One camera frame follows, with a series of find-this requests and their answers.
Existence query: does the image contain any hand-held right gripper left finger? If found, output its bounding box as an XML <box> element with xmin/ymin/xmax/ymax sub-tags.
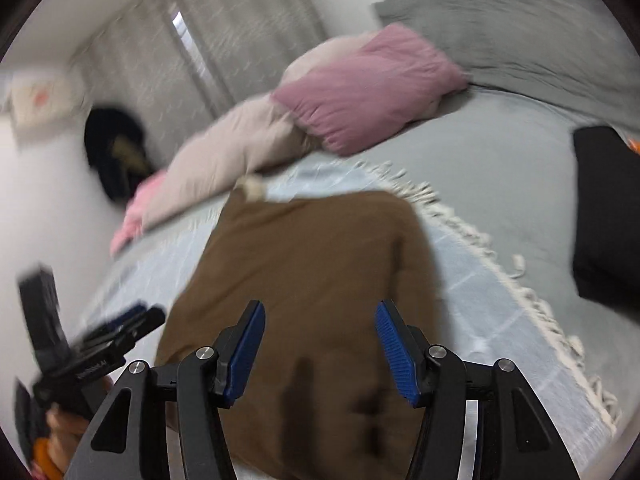
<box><xmin>65</xmin><ymin>300</ymin><xmax>267</xmax><ymax>480</ymax></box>

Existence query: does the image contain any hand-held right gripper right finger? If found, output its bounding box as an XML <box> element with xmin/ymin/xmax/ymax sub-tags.
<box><xmin>375</xmin><ymin>300</ymin><xmax>576</xmax><ymax>480</ymax></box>

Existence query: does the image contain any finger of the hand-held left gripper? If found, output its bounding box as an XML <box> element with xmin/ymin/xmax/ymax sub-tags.
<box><xmin>82</xmin><ymin>301</ymin><xmax>149</xmax><ymax>336</ymax></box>
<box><xmin>75</xmin><ymin>306</ymin><xmax>167</xmax><ymax>361</ymax></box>

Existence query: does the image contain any brown garment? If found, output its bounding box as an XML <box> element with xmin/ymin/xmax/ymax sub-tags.
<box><xmin>155</xmin><ymin>190</ymin><xmax>446</xmax><ymax>480</ymax></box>

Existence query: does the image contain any person's left hand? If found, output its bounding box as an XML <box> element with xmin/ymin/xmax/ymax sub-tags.
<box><xmin>46</xmin><ymin>407</ymin><xmax>92</xmax><ymax>463</ymax></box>

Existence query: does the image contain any light blue fringed blanket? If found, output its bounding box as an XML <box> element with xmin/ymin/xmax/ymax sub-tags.
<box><xmin>80</xmin><ymin>160</ymin><xmax>623</xmax><ymax>476</ymax></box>

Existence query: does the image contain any light pink cloth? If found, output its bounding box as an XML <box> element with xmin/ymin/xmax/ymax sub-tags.
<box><xmin>109</xmin><ymin>170</ymin><xmax>171</xmax><ymax>258</ymax></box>

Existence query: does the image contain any black and tan bag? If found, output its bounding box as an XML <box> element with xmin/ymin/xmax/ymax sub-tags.
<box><xmin>83</xmin><ymin>105</ymin><xmax>152</xmax><ymax>207</ymax></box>

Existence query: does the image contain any beige cloth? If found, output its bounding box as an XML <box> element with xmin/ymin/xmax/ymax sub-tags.
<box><xmin>234</xmin><ymin>175</ymin><xmax>267</xmax><ymax>204</ymax></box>

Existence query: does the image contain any beige pillow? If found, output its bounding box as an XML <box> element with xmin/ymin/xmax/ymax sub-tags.
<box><xmin>142</xmin><ymin>40</ymin><xmax>361</xmax><ymax>228</ymax></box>

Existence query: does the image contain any bed with grey sheet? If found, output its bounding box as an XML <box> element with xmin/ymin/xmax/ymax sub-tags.
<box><xmin>80</xmin><ymin>85</ymin><xmax>640</xmax><ymax>480</ymax></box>

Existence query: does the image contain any white box with orange mark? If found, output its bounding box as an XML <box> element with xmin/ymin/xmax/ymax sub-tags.
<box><xmin>0</xmin><ymin>71</ymin><xmax>85</xmax><ymax>128</ymax></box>

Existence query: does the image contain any black cloth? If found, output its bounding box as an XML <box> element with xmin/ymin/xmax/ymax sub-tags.
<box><xmin>572</xmin><ymin>126</ymin><xmax>640</xmax><ymax>311</ymax></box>

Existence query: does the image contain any pink pillow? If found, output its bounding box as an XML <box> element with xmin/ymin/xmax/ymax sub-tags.
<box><xmin>270</xmin><ymin>22</ymin><xmax>471</xmax><ymax>157</ymax></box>

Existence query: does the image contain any grey patterned curtain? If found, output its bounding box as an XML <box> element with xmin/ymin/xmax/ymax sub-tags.
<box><xmin>75</xmin><ymin>0</ymin><xmax>331</xmax><ymax>171</ymax></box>

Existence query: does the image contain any grey pillow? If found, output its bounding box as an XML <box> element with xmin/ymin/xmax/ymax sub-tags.
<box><xmin>372</xmin><ymin>0</ymin><xmax>640</xmax><ymax>133</ymax></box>

